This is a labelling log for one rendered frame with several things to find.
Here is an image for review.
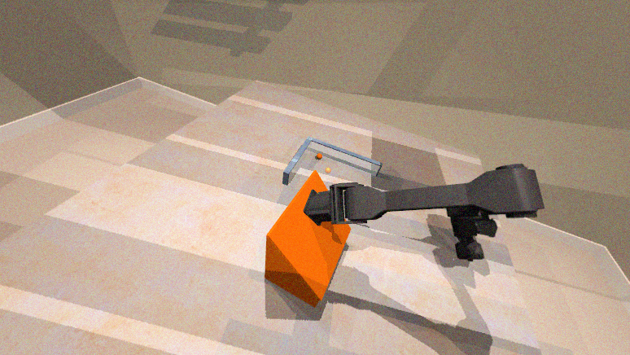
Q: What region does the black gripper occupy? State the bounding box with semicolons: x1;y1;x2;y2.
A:
450;217;484;262

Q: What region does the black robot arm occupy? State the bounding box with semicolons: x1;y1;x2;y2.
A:
304;164;545;238

